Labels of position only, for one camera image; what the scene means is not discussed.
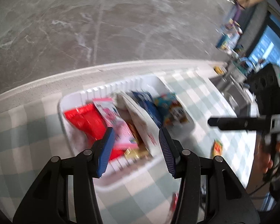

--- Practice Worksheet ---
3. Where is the pink cartoon snack bag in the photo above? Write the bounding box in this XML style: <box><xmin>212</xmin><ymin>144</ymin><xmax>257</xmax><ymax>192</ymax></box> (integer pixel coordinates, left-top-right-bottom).
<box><xmin>93</xmin><ymin>98</ymin><xmax>138</xmax><ymax>150</ymax></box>

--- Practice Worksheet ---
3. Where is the white long snack pouch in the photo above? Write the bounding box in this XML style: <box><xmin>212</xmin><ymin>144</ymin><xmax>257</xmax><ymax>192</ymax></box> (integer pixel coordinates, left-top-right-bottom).
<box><xmin>112</xmin><ymin>91</ymin><xmax>161</xmax><ymax>157</ymax></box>

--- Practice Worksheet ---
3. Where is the blue cartoon face snack bag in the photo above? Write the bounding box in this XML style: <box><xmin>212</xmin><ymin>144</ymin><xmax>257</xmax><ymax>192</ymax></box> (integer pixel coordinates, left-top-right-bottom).
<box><xmin>154</xmin><ymin>93</ymin><xmax>188</xmax><ymax>127</ymax></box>

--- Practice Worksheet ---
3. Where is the gold brown snack packet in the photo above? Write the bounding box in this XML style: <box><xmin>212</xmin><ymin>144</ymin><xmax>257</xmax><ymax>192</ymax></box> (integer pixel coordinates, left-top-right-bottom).
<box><xmin>124</xmin><ymin>145</ymin><xmax>150</xmax><ymax>160</ymax></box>

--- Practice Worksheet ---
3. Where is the red snack bag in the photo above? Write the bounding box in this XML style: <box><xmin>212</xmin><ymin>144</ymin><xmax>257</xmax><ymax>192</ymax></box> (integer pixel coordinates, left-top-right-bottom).
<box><xmin>64</xmin><ymin>104</ymin><xmax>125</xmax><ymax>161</ymax></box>

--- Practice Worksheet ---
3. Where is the orange snack bar packet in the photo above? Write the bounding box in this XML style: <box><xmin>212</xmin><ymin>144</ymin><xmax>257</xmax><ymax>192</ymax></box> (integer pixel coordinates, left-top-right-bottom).
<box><xmin>211</xmin><ymin>139</ymin><xmax>223</xmax><ymax>158</ymax></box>

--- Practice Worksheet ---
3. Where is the large blue snack bag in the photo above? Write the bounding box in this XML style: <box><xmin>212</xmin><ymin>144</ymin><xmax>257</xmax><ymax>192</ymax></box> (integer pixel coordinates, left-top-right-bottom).
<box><xmin>132</xmin><ymin>91</ymin><xmax>164</xmax><ymax>128</ymax></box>

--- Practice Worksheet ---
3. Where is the dark red foil snack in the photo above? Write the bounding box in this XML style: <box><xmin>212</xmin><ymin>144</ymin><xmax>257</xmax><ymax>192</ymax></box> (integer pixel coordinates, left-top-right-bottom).
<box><xmin>169</xmin><ymin>192</ymin><xmax>178</xmax><ymax>215</ymax></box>

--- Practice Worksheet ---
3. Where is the person right hand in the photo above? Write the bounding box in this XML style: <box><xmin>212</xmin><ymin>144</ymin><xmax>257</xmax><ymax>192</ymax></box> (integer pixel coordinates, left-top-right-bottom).
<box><xmin>255</xmin><ymin>142</ymin><xmax>280</xmax><ymax>173</ymax></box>

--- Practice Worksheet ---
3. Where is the white plastic tray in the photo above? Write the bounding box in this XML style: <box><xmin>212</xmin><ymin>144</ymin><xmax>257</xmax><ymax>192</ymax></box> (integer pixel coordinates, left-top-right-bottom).
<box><xmin>59</xmin><ymin>75</ymin><xmax>195</xmax><ymax>192</ymax></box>

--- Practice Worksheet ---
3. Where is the stainless steel sink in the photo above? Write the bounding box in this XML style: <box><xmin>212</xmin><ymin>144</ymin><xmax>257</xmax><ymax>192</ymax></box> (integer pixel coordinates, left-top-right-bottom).
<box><xmin>210</xmin><ymin>75</ymin><xmax>259</xmax><ymax>117</ymax></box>

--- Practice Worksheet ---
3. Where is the yellow sponge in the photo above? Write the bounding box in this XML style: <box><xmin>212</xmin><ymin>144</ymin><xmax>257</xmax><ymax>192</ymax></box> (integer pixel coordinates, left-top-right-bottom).
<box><xmin>213</xmin><ymin>66</ymin><xmax>226</xmax><ymax>75</ymax></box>

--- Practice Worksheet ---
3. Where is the green white checkered tablecloth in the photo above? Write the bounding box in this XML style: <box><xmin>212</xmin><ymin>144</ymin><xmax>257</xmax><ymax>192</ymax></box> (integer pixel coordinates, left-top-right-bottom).
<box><xmin>0</xmin><ymin>70</ymin><xmax>256</xmax><ymax>223</ymax></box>

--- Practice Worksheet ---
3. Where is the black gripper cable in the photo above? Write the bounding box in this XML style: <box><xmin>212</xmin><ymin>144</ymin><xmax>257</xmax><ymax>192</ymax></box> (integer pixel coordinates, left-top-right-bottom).
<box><xmin>247</xmin><ymin>163</ymin><xmax>280</xmax><ymax>196</ymax></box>

